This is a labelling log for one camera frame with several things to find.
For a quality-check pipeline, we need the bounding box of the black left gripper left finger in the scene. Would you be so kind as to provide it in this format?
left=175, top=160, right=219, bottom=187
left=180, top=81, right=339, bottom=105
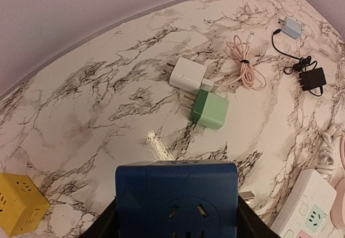
left=80, top=199, right=118, bottom=238

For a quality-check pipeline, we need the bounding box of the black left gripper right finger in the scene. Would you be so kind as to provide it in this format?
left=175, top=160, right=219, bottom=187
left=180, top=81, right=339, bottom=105
left=237, top=197, right=280, bottom=238

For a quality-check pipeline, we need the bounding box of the blue cube power socket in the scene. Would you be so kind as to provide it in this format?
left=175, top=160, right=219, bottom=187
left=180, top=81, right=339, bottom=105
left=115, top=160, right=239, bottom=237

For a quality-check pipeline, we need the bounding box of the white multicolour power strip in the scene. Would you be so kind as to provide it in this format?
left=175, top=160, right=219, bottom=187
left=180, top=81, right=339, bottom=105
left=271, top=169, right=336, bottom=237

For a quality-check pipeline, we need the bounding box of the green cube plug adapter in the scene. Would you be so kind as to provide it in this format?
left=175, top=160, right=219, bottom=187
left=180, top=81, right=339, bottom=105
left=181, top=89, right=230, bottom=130

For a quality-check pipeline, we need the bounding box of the yellow cube power socket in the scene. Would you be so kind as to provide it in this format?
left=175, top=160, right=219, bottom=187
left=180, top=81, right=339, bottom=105
left=1, top=173, right=50, bottom=237

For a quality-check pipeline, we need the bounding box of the pink round power socket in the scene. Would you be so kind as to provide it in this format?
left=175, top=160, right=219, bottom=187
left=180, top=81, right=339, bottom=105
left=330, top=178, right=345, bottom=229

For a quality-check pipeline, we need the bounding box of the white USB charger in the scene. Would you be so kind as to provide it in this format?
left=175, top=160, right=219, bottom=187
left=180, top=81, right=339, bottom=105
left=163, top=57, right=214, bottom=94

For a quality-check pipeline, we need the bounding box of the light blue USB charger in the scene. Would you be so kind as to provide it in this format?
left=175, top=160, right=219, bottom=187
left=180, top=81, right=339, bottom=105
left=278, top=17, right=302, bottom=39

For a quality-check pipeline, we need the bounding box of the white coiled strip cable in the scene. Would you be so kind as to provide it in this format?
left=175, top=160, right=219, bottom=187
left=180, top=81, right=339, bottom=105
left=318, top=130, right=345, bottom=179

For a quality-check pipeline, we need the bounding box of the pink coiled USB cable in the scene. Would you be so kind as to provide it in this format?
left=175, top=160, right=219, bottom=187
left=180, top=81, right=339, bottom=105
left=212, top=31, right=268, bottom=91

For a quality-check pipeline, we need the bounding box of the black power adapter with cable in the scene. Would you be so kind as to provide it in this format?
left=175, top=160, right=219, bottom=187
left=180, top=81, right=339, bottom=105
left=271, top=29, right=327, bottom=97

